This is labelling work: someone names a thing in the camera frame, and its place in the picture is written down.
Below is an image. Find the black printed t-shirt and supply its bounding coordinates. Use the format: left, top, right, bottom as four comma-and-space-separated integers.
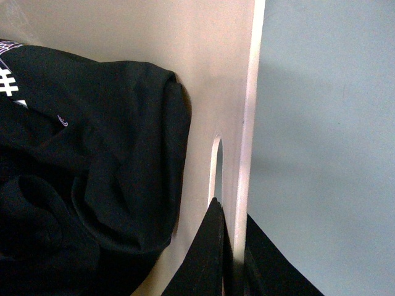
1, 40, 191, 295

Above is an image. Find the beige plastic laundry hamper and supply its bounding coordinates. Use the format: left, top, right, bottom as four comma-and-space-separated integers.
1, 1, 265, 295

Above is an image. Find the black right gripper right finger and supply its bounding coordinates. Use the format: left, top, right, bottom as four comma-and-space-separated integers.
243, 213, 325, 296

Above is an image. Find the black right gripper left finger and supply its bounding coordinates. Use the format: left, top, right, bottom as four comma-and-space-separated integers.
162, 198, 227, 296

